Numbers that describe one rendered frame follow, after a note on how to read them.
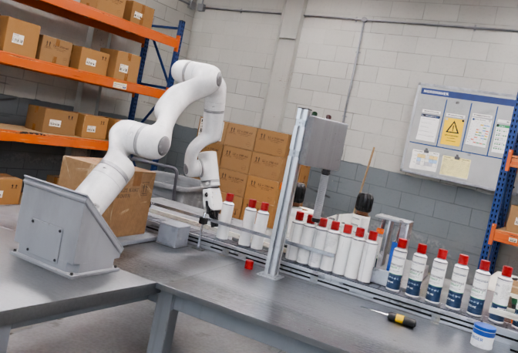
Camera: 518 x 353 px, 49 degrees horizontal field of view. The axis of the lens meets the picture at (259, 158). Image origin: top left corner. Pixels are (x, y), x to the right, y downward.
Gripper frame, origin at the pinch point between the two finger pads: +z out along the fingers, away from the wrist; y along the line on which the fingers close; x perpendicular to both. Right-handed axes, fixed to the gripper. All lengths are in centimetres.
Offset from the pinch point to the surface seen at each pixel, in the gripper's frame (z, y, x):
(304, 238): 10.5, -2.6, -42.3
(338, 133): -29, -8, -63
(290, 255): 16.9, -2.2, -34.9
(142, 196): -14.4, -26.5, 17.9
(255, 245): 11.6, -2.2, -19.7
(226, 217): -1.4, -2.4, -7.4
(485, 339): 47, -21, -107
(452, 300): 38, -2, -96
